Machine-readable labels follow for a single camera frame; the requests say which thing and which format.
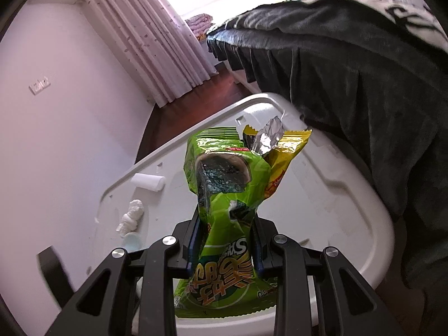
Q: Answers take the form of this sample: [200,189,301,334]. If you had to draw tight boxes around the pink patterned curtain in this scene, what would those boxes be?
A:
[80,0,220,108]

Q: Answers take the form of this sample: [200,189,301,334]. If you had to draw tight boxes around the white wall socket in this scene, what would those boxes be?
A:
[29,76,52,96]

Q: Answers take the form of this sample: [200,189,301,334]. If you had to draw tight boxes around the green snack packet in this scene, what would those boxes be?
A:
[173,126,281,320]

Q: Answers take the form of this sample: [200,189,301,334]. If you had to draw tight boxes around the white paper roll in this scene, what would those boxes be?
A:
[130,173,166,192]

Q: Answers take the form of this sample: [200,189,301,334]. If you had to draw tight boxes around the light blue cap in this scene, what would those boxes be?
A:
[123,232,144,253]

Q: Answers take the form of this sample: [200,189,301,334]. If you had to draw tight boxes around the yellow foil-lined snack packet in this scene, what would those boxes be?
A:
[242,116,313,201]

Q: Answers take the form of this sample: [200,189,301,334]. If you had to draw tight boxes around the white blanket with black print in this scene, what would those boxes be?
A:
[345,0,443,51]

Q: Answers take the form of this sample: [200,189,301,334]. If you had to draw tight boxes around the white plastic storage box lid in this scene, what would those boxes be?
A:
[94,93,394,336]

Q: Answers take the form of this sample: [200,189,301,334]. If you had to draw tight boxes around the dark grey bed blanket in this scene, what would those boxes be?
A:
[206,0,448,289]

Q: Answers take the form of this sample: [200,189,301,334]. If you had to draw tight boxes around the black curved bar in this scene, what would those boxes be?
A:
[38,246,75,303]

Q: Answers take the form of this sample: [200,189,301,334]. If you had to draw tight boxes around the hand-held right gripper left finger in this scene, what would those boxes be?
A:
[61,213,202,336]

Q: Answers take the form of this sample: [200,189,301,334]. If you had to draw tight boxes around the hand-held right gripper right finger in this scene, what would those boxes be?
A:
[252,215,396,336]

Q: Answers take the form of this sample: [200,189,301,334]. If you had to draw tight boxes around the crumpled white tissue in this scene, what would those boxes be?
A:
[115,199,145,236]

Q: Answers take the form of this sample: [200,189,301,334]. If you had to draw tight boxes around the folded pink blanket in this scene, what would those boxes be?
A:
[185,13,215,36]

